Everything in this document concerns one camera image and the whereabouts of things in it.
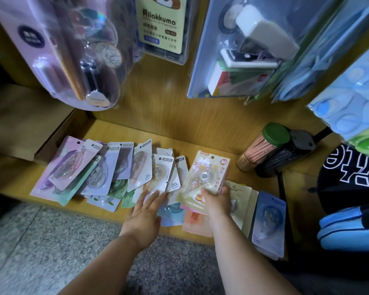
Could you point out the person's left hand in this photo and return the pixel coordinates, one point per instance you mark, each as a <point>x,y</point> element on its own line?
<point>141,222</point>

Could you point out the person's right hand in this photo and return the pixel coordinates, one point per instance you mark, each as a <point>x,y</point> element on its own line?
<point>218,207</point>

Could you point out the person's right thumb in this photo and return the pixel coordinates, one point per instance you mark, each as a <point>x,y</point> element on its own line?
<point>207,195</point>

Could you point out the person's left thumb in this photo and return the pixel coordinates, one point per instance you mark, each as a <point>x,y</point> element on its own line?
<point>158,221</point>

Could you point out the cat print correction tape packet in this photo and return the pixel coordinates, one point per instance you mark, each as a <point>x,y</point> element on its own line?
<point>200,175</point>

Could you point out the person's right forearm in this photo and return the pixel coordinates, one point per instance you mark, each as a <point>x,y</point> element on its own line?
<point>243,261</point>

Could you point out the person's left forearm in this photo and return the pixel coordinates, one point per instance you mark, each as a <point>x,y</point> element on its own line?
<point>104,267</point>

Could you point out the green lid pencil tube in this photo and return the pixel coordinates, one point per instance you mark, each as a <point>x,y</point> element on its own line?
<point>261,147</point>

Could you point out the pile of correction tape packets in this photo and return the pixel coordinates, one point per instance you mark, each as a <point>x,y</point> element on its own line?
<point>101,172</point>

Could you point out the grey lid black pencil tube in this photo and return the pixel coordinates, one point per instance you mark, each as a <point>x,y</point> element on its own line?
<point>286,158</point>

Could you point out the wooden shelf unit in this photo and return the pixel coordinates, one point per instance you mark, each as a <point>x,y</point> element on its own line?
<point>172,110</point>

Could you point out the black metal display hook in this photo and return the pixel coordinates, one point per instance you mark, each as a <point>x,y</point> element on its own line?
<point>322,134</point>

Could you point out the black bag with white letters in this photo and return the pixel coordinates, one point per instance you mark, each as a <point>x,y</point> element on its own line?
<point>347,181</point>

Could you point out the blue and black pencil case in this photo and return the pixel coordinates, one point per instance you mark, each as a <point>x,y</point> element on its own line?
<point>347,230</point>

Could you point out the white stapler blister pack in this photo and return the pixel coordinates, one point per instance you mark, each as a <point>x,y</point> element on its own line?
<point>243,52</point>

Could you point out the green scissors packet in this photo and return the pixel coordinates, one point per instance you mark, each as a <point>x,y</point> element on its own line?
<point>367,142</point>

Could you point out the brown cardboard box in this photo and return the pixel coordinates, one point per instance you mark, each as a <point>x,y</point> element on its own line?
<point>21,119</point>

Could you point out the light blue scissors packet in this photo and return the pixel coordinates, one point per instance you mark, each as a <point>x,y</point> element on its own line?
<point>350,101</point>

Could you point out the yellow label bear refill box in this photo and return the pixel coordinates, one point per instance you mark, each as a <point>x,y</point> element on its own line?
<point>163,24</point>

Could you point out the blue hanging stationery packet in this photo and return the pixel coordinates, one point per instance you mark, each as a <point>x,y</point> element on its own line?
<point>326,49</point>

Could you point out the purple pen blister pack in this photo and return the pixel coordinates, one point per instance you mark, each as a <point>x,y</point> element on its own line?
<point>64,49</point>

